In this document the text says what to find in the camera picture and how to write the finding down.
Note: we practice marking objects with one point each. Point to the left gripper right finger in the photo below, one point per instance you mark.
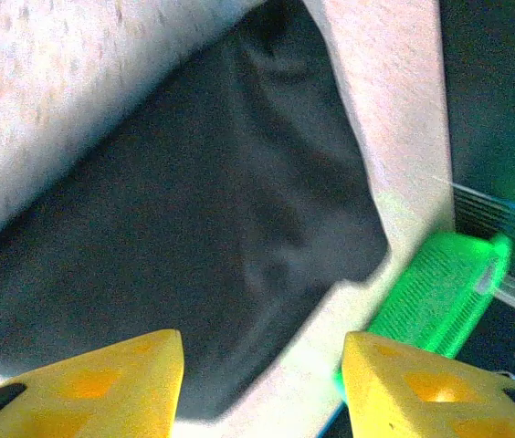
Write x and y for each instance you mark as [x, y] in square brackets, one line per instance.
[422, 401]

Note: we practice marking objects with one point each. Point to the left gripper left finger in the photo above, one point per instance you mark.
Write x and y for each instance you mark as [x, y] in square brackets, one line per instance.
[79, 401]

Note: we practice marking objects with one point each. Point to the black t-shirt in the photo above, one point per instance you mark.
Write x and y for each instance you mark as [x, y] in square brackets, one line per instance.
[193, 205]

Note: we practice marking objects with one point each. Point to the green plastic basket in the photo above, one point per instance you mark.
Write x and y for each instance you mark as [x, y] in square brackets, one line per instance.
[435, 292]

